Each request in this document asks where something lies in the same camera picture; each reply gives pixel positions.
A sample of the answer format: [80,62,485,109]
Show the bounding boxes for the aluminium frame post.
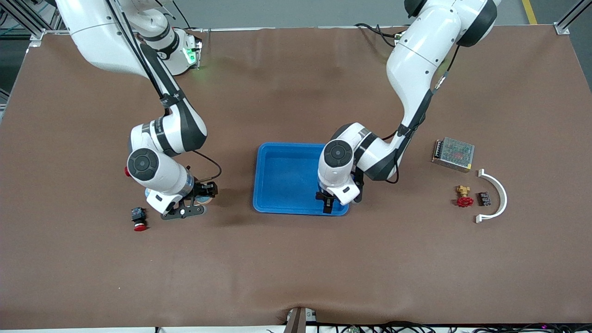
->
[0,0,63,47]
[554,0,592,36]

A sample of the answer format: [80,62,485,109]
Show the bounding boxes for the brown table mat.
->
[0,25,592,330]

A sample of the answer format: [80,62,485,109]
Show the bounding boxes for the black base cables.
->
[355,22,399,38]

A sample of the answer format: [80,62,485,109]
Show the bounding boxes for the brass valve red handle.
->
[455,185,475,208]

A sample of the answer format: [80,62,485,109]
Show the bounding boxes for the white curved plastic bracket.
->
[475,169,508,224]

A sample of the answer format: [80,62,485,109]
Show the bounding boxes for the blue black emergency stop button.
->
[131,207,148,232]

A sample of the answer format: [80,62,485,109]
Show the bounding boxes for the blue plastic tray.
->
[253,142,350,216]

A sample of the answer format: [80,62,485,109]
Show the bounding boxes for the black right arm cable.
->
[104,0,222,182]

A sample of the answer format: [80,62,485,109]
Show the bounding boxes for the metal mesh power supply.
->
[432,137,475,173]

